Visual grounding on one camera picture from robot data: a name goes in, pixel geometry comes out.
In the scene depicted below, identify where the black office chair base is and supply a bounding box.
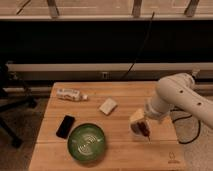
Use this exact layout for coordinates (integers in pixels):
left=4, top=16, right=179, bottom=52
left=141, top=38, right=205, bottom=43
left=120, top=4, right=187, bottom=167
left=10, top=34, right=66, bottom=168
left=0, top=63, right=37, bottom=148

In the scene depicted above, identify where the white plastic bottle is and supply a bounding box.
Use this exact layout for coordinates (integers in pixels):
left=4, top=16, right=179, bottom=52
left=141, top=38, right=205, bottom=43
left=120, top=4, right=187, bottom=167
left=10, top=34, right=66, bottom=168
left=56, top=89, right=88, bottom=102

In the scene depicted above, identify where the green glass bowl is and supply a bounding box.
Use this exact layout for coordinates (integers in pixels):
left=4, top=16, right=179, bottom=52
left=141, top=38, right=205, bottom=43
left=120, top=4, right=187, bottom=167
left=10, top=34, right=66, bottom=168
left=67, top=123, right=107, bottom=163

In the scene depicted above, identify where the black smartphone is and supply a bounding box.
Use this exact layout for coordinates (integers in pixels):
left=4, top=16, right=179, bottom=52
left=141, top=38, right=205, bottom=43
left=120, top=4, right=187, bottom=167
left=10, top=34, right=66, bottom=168
left=56, top=115, right=75, bottom=139

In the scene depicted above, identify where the black hanging cable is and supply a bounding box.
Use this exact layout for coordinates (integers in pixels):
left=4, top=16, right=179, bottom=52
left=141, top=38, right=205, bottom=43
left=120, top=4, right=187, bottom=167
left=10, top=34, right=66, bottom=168
left=119, top=11, right=156, bottom=81

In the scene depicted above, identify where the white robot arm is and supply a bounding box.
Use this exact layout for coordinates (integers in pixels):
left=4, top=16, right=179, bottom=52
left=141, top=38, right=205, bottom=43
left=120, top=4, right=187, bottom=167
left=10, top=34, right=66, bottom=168
left=130, top=73, right=213, bottom=129

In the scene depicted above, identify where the white sponge block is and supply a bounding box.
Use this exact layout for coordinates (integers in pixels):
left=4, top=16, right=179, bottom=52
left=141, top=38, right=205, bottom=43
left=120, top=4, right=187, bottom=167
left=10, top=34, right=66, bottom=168
left=99, top=98, right=117, bottom=115

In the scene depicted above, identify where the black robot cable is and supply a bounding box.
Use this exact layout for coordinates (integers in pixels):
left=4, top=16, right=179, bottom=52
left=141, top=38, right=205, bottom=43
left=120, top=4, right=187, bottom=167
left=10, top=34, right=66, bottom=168
left=169, top=108, right=203, bottom=145

